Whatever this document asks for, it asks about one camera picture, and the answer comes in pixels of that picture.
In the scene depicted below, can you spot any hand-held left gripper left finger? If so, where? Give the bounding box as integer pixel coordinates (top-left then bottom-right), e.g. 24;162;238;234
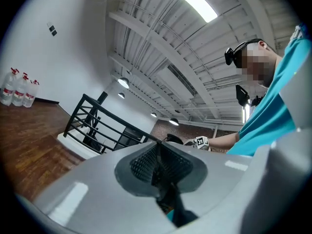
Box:
34;141;177;234

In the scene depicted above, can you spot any person's right forearm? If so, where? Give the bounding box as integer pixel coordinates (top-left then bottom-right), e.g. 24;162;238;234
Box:
208;132;241;153

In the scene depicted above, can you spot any clear water bottle red cap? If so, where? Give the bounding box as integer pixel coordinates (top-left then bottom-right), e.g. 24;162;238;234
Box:
0;67;20;106
22;79;39;108
11;72;29;107

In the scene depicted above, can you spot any black head-worn camera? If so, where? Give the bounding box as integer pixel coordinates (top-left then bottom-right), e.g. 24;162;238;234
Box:
224;38;265;67

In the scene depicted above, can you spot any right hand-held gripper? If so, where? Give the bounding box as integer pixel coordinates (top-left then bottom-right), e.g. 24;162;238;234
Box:
184;135;211;151

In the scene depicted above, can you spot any black cabinet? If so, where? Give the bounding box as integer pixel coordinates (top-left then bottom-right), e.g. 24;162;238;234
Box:
121;127;145;146

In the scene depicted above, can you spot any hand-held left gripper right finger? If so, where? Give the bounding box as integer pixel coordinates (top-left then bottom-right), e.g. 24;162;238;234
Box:
156;141;254;220

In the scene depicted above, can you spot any person's teal shirt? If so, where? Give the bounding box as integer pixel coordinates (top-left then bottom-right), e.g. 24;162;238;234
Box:
226;23;312;157

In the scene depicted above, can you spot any black panel on stand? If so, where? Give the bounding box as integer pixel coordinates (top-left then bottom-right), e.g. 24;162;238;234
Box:
235;84;251;107

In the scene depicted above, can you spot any black office chair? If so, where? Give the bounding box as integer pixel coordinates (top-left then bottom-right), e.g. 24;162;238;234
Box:
166;133;184;145

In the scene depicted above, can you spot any person's head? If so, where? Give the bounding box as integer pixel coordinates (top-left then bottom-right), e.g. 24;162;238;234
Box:
235;40;279;89

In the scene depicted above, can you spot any black metal railing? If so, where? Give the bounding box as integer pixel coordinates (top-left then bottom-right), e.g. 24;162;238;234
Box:
62;91;159;155

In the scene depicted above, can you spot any white ceiling air conditioner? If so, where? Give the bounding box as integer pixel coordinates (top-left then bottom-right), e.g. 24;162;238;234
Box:
156;64;195;102

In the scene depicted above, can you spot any bright ceiling light panel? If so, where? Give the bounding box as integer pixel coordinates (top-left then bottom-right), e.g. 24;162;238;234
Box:
162;0;218;23

